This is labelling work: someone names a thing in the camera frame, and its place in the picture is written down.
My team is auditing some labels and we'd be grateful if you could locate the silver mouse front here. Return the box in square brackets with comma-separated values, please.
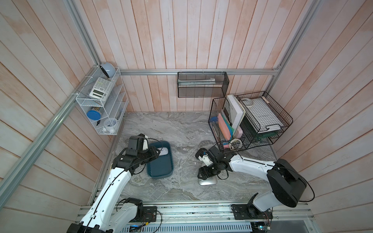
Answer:
[198, 177, 217, 186]

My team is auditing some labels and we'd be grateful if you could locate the white computer mouse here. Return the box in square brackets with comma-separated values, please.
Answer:
[158, 147, 169, 157]

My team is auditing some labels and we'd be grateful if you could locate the teal storage box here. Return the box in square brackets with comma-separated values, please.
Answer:
[147, 141, 174, 180]

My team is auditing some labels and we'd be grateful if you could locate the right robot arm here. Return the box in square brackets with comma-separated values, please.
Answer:
[195, 146, 308, 215]

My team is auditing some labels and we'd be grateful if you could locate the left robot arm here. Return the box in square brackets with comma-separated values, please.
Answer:
[67, 134, 160, 233]

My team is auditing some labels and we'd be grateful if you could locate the black mouse rear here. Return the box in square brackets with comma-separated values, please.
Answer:
[195, 148, 207, 159]

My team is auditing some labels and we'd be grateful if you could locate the tape roll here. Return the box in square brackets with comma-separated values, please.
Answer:
[229, 138, 243, 151]

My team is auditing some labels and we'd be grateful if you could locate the pink folder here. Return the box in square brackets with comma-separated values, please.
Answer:
[218, 113, 231, 140]

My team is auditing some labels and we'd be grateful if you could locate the white book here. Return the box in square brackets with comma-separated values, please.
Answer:
[225, 95, 246, 135]

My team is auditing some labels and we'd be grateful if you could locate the blue lid container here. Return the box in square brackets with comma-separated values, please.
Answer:
[86, 109, 102, 121]

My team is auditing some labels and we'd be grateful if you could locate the grid notepad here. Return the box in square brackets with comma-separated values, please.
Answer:
[241, 98, 284, 133]

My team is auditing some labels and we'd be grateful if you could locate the white calculator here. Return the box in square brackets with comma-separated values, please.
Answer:
[89, 78, 113, 102]

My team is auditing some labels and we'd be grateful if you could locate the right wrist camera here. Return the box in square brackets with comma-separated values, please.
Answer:
[198, 154, 213, 167]

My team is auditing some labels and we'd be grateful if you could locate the black wire file organizer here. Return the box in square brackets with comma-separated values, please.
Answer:
[208, 95, 250, 151]

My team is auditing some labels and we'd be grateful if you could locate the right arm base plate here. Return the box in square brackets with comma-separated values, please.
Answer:
[231, 204, 273, 220]

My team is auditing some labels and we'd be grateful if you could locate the black wire tray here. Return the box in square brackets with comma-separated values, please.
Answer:
[236, 91, 293, 137]

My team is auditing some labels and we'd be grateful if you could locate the white wire wall shelf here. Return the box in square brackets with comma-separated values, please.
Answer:
[76, 66, 129, 136]

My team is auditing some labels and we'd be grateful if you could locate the black mesh wall basket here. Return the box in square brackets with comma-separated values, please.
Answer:
[177, 71, 229, 98]

